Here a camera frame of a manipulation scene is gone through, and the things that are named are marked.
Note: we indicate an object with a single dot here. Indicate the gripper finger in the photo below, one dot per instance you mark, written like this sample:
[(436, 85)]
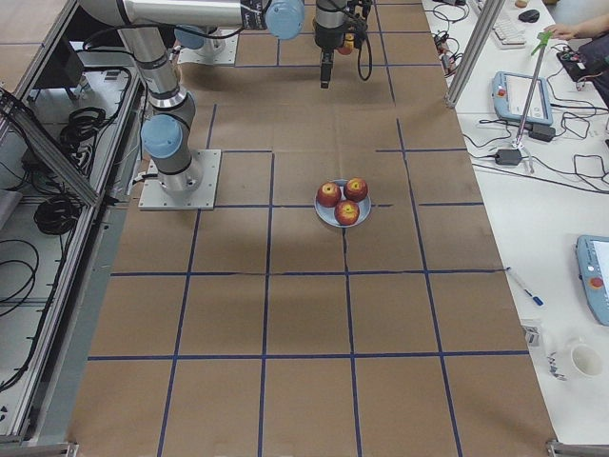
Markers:
[(326, 67)]

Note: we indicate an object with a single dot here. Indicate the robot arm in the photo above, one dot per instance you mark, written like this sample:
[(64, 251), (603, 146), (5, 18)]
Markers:
[(165, 135), (328, 12)]

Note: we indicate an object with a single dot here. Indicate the aluminium frame post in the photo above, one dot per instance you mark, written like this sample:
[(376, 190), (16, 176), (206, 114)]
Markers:
[(486, 20)]

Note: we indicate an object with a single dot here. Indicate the plate apple three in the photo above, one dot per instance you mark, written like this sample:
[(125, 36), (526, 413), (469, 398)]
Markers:
[(347, 213)]

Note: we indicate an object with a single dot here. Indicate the white mug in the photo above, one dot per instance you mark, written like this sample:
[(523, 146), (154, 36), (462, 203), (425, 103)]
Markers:
[(576, 359)]

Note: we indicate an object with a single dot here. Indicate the yellow-red apple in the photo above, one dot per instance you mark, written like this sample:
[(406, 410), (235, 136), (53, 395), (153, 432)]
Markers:
[(348, 44)]

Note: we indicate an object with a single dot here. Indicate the blue white pen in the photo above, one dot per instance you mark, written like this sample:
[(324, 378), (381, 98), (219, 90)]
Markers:
[(527, 290)]

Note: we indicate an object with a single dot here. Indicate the blue teach pendant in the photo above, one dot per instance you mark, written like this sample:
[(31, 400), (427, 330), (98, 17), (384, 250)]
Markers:
[(592, 257), (510, 93)]

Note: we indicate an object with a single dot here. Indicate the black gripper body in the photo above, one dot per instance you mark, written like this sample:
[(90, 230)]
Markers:
[(326, 39)]

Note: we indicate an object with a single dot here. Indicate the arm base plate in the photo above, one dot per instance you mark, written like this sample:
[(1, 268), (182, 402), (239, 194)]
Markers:
[(208, 51), (194, 188)]

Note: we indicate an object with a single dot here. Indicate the plate apple one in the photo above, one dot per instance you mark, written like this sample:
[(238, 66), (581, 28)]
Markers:
[(329, 194)]

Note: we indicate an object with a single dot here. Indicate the plate apple two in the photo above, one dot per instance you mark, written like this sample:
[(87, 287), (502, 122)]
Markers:
[(356, 189)]

